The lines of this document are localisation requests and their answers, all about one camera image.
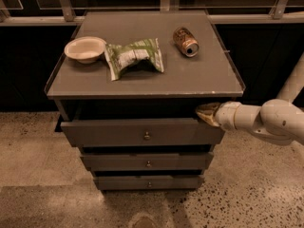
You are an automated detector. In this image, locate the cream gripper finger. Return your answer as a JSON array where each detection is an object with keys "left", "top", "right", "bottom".
[{"left": 196, "top": 103, "right": 220, "bottom": 126}]

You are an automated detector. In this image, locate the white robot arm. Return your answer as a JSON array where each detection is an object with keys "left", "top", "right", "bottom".
[{"left": 196, "top": 53, "right": 304, "bottom": 145}]

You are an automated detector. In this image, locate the metal window railing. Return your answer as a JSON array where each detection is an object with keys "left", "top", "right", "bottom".
[{"left": 0, "top": 0, "right": 304, "bottom": 26}]

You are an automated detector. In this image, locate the grey top drawer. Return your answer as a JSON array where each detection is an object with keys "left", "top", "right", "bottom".
[{"left": 61, "top": 118, "right": 224, "bottom": 147}]

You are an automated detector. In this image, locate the grey drawer cabinet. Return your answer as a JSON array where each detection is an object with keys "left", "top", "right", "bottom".
[{"left": 46, "top": 10, "right": 245, "bottom": 179}]

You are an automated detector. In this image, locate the white paper bowl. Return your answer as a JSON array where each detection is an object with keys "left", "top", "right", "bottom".
[{"left": 64, "top": 36, "right": 106, "bottom": 64}]

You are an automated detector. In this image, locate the brown soda can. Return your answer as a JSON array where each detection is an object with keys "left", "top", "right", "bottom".
[{"left": 173, "top": 27, "right": 200, "bottom": 58}]

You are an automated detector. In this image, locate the green white chip bag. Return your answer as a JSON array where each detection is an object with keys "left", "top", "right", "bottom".
[{"left": 104, "top": 38, "right": 164, "bottom": 81}]

